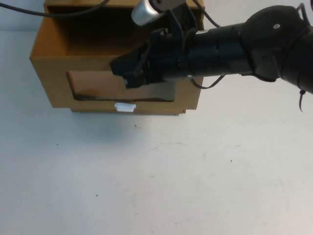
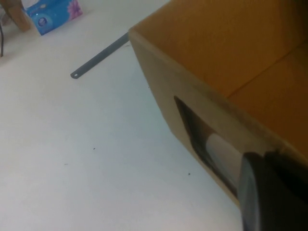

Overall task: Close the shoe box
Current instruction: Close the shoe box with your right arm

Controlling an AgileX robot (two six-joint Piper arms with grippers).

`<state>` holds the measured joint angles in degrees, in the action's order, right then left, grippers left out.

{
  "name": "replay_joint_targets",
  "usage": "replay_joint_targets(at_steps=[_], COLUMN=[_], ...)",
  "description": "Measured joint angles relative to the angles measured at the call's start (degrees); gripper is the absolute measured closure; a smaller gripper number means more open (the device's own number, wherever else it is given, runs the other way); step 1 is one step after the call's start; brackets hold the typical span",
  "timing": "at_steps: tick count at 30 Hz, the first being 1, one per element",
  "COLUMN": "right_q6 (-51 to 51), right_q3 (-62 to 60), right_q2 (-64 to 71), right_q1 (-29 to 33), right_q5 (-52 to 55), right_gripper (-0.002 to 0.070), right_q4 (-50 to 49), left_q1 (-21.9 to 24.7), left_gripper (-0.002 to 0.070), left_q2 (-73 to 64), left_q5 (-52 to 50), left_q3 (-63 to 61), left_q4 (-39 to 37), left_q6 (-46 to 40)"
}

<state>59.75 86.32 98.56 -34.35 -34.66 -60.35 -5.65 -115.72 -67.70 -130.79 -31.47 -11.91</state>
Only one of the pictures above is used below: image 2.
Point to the cardboard drawer with window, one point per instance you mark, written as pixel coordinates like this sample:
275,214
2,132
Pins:
168,84

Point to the blue tissue pack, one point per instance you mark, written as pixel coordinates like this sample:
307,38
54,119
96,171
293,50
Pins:
53,16

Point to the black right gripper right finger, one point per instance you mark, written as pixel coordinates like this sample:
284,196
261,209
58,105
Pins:
291,175

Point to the brown wooden leg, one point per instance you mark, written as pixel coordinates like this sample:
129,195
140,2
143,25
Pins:
20,16

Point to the grey metal strip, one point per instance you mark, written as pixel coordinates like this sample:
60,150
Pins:
101,54

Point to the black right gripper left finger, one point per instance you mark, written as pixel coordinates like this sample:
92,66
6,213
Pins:
255,192

